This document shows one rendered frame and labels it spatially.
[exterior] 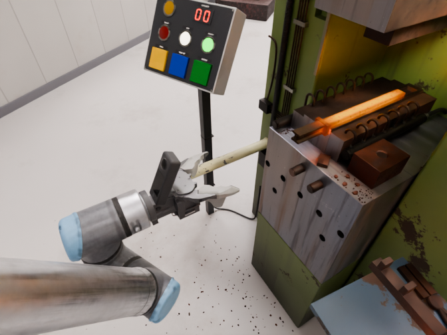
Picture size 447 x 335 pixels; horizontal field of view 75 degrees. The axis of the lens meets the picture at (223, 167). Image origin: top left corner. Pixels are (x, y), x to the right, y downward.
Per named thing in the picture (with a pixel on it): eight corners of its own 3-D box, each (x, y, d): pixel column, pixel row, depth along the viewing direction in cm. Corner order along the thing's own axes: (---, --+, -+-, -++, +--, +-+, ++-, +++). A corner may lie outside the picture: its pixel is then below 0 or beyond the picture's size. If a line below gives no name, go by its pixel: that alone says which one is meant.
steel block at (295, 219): (320, 284, 103) (362, 205, 72) (257, 210, 127) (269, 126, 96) (418, 217, 124) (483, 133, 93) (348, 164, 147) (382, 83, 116)
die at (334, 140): (336, 162, 83) (344, 139, 78) (290, 126, 96) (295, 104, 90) (425, 118, 99) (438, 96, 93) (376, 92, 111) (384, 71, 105)
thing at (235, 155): (184, 186, 120) (183, 177, 116) (179, 178, 123) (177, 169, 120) (270, 150, 136) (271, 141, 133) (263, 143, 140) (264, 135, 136)
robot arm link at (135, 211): (112, 187, 62) (126, 220, 56) (134, 179, 64) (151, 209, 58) (122, 213, 68) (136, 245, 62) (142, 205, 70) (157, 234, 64)
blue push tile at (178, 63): (183, 78, 106) (188, 57, 104) (167, 73, 109) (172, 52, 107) (186, 79, 108) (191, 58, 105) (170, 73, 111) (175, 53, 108)
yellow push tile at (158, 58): (162, 71, 110) (166, 51, 108) (148, 66, 113) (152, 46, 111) (165, 72, 112) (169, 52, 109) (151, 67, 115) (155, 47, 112)
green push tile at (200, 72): (205, 86, 102) (211, 64, 100) (189, 80, 105) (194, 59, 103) (208, 86, 104) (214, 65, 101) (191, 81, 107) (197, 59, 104)
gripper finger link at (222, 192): (239, 202, 69) (199, 199, 70) (239, 185, 65) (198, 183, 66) (238, 213, 67) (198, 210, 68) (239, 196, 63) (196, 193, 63)
